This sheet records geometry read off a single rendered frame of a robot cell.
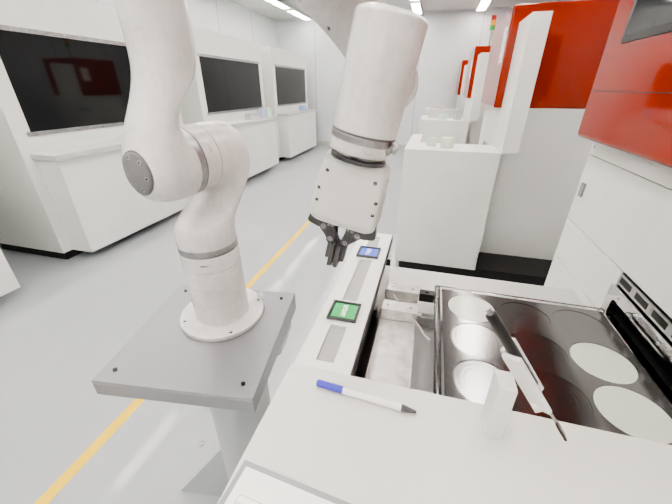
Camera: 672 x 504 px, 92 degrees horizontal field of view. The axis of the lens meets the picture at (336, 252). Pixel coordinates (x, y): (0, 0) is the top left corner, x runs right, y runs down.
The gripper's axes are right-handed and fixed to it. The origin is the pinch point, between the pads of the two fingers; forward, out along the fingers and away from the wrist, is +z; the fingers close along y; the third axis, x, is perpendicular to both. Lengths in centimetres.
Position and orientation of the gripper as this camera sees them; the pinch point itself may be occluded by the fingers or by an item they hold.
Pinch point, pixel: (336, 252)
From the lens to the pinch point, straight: 51.3
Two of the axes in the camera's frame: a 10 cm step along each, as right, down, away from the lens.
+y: -9.4, -3.0, 1.4
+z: -2.0, 8.5, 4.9
